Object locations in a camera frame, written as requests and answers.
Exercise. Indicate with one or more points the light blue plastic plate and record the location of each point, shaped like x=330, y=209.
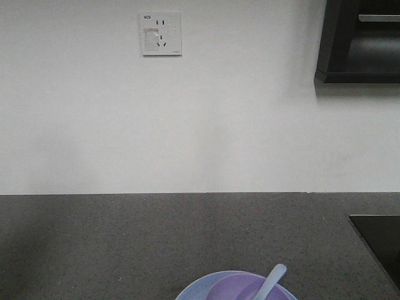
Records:
x=200, y=288

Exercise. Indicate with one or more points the purple plastic bowl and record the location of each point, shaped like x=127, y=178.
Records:
x=237, y=286

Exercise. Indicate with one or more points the light blue plastic spoon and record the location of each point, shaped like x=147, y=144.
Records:
x=271, y=280

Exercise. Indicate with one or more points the black glass gas stove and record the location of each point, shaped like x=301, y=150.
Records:
x=380, y=234

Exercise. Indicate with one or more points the white wall power socket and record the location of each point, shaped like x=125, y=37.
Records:
x=161, y=33

